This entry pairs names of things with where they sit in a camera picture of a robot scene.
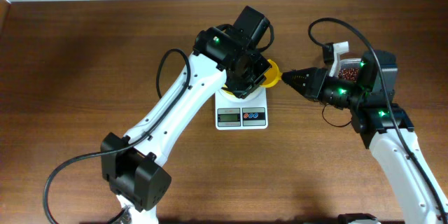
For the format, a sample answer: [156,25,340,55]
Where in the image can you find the right black camera cable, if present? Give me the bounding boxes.
[307,17,448,218]

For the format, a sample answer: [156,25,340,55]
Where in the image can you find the white digital kitchen scale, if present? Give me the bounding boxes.
[215,87,268,130]

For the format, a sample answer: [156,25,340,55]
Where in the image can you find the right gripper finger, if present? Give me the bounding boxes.
[281,67,318,81]
[283,78,309,99]

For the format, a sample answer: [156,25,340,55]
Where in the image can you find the yellow plastic measuring scoop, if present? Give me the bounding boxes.
[260,59,282,88]

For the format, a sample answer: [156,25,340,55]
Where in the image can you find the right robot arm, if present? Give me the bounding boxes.
[281,50,447,223]

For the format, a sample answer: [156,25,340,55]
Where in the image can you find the yellow plastic bowl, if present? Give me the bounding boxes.
[221,87,235,97]

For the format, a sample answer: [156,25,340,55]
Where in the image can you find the left black camera cable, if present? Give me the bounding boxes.
[42,22,276,224]

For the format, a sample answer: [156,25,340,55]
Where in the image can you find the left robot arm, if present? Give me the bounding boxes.
[100,6,273,223]

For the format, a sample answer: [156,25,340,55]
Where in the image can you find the black camera cable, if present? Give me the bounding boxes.
[42,22,276,224]
[307,17,448,218]

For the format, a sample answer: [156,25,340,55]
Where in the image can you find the red beans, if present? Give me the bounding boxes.
[338,68,359,82]

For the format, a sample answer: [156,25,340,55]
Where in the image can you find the clear plastic container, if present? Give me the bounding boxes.
[340,58,361,70]

